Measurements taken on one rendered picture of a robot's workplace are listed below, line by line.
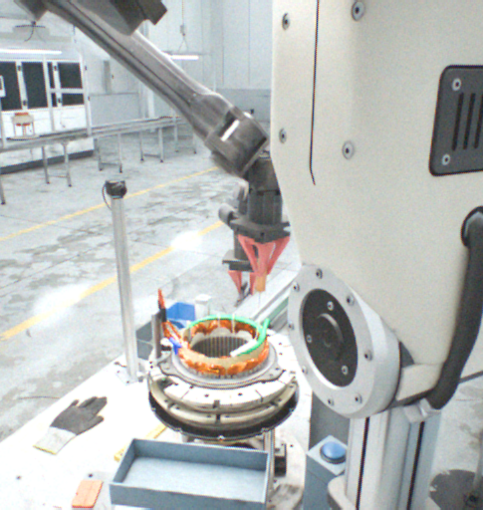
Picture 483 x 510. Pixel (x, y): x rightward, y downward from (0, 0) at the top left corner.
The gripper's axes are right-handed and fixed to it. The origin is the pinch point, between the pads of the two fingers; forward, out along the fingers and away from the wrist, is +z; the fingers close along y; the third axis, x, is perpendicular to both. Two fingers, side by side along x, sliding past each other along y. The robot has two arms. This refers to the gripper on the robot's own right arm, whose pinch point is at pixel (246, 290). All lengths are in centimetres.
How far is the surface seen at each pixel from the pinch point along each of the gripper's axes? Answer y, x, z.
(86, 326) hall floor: 157, -154, 122
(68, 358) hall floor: 146, -115, 121
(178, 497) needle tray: -3, 53, 10
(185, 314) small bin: 36, -47, 38
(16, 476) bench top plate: 47, 35, 37
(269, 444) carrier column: -11.6, 26.1, 21.9
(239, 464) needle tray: -9.6, 41.8, 12.2
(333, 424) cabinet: -24.0, 19.4, 19.7
